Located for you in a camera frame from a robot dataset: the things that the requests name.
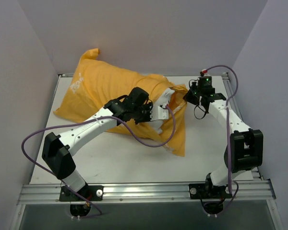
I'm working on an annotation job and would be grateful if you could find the white pillow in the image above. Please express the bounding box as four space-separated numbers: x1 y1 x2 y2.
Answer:
144 87 176 135

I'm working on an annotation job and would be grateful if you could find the yellow printed pillowcase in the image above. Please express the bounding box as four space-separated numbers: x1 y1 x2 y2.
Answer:
54 48 188 157

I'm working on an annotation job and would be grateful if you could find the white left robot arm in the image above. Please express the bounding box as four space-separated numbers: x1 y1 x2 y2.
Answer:
42 87 153 201

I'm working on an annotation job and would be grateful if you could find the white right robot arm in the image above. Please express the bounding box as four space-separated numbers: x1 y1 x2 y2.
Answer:
183 75 264 198

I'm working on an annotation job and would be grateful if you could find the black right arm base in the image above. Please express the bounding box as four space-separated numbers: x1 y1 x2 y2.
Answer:
188 174 233 217

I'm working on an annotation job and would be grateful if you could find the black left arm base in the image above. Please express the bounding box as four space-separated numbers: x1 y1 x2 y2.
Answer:
59 184 104 219

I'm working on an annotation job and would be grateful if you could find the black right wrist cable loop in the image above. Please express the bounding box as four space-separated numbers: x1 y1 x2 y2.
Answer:
193 103 210 120

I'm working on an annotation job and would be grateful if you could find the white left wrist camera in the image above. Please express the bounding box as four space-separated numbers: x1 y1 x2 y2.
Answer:
150 102 169 121

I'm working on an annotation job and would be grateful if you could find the aluminium table edge rail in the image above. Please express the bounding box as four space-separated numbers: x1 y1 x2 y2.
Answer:
212 73 264 186

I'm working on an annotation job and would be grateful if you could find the aluminium front frame rail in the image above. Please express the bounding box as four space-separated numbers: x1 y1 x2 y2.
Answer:
18 180 276 205

